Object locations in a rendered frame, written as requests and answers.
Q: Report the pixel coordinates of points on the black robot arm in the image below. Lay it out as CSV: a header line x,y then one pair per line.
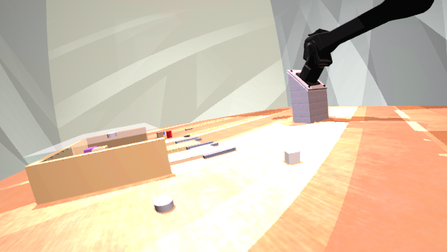
x,y
319,45

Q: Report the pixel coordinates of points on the short grey cylinder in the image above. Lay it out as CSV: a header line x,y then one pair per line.
x,y
163,204

